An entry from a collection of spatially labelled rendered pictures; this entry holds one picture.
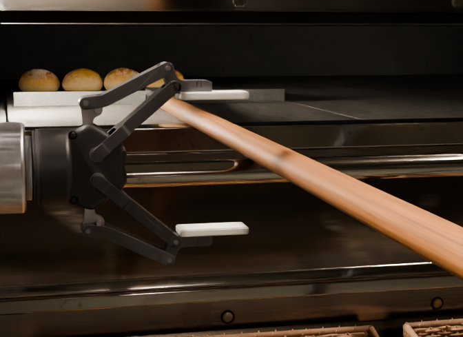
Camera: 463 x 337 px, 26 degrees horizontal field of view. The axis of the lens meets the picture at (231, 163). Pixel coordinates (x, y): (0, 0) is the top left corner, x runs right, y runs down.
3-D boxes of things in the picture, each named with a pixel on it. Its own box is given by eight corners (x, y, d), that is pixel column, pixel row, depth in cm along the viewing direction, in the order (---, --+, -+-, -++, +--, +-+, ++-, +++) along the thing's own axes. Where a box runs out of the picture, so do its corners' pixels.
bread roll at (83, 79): (63, 92, 242) (62, 69, 242) (60, 89, 249) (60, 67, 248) (104, 91, 245) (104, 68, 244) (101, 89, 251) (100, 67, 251)
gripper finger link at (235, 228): (180, 229, 99) (180, 237, 100) (249, 227, 101) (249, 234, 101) (175, 224, 102) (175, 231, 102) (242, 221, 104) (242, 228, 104)
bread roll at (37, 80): (18, 92, 240) (18, 69, 240) (18, 90, 247) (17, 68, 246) (60, 92, 243) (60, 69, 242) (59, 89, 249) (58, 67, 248)
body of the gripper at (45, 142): (27, 120, 100) (120, 118, 102) (29, 204, 101) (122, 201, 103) (29, 127, 93) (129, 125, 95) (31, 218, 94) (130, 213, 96)
